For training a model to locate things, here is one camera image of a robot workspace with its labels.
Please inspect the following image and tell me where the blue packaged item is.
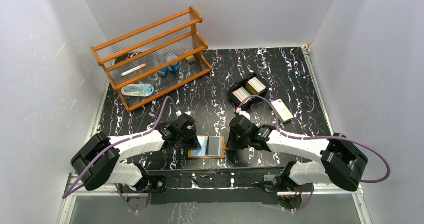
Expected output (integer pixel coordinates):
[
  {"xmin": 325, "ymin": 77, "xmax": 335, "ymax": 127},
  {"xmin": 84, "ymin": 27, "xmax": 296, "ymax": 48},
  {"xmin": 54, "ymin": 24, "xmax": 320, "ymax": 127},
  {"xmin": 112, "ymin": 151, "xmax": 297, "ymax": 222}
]
[{"xmin": 121, "ymin": 83, "xmax": 155, "ymax": 97}]

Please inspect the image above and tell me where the black card tray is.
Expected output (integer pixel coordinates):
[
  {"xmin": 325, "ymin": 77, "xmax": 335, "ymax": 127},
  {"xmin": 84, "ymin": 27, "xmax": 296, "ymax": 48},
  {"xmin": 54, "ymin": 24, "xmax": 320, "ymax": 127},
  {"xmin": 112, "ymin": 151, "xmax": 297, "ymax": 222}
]
[{"xmin": 226, "ymin": 72, "xmax": 271, "ymax": 108}]

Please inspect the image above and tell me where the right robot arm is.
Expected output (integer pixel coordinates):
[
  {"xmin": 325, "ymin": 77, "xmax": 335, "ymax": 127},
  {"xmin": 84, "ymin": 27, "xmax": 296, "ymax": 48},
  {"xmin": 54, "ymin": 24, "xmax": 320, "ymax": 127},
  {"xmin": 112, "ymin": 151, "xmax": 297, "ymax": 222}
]
[{"xmin": 227, "ymin": 111, "xmax": 368, "ymax": 192}]

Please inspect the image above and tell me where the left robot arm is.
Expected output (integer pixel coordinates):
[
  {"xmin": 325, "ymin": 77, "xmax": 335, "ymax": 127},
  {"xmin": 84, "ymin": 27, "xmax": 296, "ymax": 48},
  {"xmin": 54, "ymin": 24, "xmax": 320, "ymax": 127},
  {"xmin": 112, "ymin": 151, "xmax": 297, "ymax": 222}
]
[{"xmin": 70, "ymin": 113, "xmax": 200, "ymax": 192}]

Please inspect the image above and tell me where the small blue block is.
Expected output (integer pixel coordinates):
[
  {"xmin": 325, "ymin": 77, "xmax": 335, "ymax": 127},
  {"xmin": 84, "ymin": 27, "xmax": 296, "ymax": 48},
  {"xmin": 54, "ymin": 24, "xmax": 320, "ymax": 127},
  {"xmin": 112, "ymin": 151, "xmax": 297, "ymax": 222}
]
[{"xmin": 157, "ymin": 67, "xmax": 169, "ymax": 77}]

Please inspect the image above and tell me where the blue white can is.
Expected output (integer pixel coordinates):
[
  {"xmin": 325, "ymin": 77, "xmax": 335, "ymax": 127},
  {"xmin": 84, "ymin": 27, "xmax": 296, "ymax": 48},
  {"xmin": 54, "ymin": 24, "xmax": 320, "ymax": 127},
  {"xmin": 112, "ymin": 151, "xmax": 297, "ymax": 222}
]
[{"xmin": 167, "ymin": 56, "xmax": 181, "ymax": 73}]

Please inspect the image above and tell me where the dark grey card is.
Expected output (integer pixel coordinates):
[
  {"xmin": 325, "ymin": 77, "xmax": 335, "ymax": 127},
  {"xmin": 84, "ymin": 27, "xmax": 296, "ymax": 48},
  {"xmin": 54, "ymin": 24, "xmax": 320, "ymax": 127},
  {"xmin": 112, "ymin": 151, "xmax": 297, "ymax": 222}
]
[{"xmin": 207, "ymin": 136, "xmax": 222, "ymax": 157}]

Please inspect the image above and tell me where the white card stack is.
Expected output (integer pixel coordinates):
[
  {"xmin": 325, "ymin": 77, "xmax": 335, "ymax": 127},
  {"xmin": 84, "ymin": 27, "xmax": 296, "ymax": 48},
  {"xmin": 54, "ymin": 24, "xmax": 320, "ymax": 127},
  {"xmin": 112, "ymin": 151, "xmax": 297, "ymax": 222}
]
[
  {"xmin": 231, "ymin": 86, "xmax": 251, "ymax": 106},
  {"xmin": 245, "ymin": 77, "xmax": 267, "ymax": 95}
]

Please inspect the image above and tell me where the orange card holder wallet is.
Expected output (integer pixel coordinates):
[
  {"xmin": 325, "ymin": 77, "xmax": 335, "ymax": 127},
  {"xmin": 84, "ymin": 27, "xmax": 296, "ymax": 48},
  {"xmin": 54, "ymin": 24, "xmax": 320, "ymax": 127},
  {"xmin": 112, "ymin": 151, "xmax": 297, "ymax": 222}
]
[{"xmin": 188, "ymin": 135, "xmax": 227, "ymax": 159}]

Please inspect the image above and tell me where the small grey yellow block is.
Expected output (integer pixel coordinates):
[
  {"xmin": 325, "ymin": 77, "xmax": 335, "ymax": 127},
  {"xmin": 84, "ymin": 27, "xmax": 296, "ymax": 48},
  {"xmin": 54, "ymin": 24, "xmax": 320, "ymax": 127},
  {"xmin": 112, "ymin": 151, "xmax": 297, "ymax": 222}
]
[{"xmin": 185, "ymin": 55, "xmax": 196, "ymax": 64}]

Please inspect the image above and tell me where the white box with red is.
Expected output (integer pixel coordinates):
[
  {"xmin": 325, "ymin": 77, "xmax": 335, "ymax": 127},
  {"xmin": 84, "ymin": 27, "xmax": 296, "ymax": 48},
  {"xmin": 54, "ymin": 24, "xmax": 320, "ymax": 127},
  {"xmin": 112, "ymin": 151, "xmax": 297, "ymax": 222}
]
[{"xmin": 271, "ymin": 99, "xmax": 294, "ymax": 123}]

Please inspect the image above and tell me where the orange wooden shelf rack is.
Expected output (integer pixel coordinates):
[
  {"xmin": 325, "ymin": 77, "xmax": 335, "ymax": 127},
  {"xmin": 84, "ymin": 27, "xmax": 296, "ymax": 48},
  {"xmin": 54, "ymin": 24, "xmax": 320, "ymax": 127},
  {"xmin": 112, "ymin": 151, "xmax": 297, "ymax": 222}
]
[{"xmin": 90, "ymin": 6, "xmax": 212, "ymax": 112}]

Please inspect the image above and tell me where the white pink pen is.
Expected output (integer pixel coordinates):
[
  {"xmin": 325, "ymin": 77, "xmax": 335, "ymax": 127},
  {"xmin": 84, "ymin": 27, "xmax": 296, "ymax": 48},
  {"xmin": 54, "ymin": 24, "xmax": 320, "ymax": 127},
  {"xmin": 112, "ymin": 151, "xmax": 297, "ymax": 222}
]
[{"xmin": 121, "ymin": 63, "xmax": 146, "ymax": 77}]

